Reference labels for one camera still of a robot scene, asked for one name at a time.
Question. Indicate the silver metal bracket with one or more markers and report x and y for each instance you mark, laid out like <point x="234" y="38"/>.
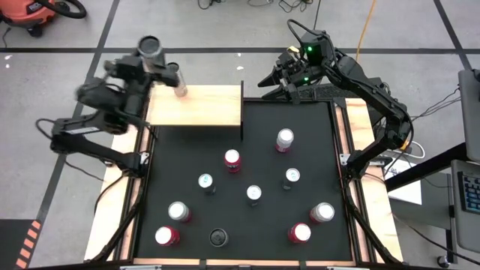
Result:
<point x="140" y="267"/>
<point x="341" y="268"/>

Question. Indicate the white pink soda can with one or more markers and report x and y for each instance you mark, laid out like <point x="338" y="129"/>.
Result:
<point x="322" y="212"/>

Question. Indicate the white paper sheet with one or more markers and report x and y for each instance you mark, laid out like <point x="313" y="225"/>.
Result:
<point x="407" y="187"/>

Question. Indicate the grey laptop with keyboard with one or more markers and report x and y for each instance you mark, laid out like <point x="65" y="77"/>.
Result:
<point x="468" y="195"/>

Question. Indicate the black caster wheel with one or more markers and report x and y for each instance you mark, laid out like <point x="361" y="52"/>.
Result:
<point x="442" y="260"/>

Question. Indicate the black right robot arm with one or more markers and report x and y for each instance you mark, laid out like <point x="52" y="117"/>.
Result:
<point x="375" y="93"/>

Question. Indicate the black perforated metal box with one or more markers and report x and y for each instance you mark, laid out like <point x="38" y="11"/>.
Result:
<point x="318" y="93"/>

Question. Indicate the grey side desk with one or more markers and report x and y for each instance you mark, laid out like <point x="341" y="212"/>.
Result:
<point x="431" y="210"/>

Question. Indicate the black floor mat orange stripes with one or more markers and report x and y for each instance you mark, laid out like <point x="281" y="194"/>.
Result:
<point x="15" y="243"/>

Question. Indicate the orange shop vacuum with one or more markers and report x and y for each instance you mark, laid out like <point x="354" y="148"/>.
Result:
<point x="26" y="13"/>

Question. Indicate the silver blue Red Bull can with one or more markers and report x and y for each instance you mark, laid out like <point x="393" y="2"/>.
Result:
<point x="291" y="177"/>
<point x="206" y="182"/>
<point x="254" y="194"/>

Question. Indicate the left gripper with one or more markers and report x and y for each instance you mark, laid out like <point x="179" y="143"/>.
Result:
<point x="127" y="71"/>

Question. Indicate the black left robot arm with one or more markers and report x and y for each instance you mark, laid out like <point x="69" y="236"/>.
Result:
<point x="93" y="150"/>

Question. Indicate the white Celsius can black lid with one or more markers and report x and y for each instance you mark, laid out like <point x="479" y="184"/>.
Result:
<point x="218" y="237"/>

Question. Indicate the black aluminium table frame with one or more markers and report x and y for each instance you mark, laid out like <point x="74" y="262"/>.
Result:
<point x="225" y="267"/>

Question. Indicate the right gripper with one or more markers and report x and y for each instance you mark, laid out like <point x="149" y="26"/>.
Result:
<point x="292" y="69"/>

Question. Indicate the red soda can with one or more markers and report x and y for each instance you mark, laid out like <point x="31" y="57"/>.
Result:
<point x="299" y="232"/>
<point x="166" y="235"/>

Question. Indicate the black desk beam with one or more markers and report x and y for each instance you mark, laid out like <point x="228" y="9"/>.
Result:
<point x="423" y="168"/>

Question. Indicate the silver can lower left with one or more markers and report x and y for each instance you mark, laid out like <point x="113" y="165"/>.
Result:
<point x="179" y="211"/>

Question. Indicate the white can red base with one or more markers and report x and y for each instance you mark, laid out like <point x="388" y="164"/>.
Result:
<point x="285" y="138"/>

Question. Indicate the red Fanta can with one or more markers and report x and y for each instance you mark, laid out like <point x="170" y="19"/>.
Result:
<point x="232" y="159"/>

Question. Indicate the wooden side board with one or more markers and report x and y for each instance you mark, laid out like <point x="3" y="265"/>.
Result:
<point x="108" y="202"/>
<point x="377" y="202"/>

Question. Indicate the wooden shelf board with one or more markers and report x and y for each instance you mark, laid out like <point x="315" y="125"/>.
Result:
<point x="202" y="107"/>

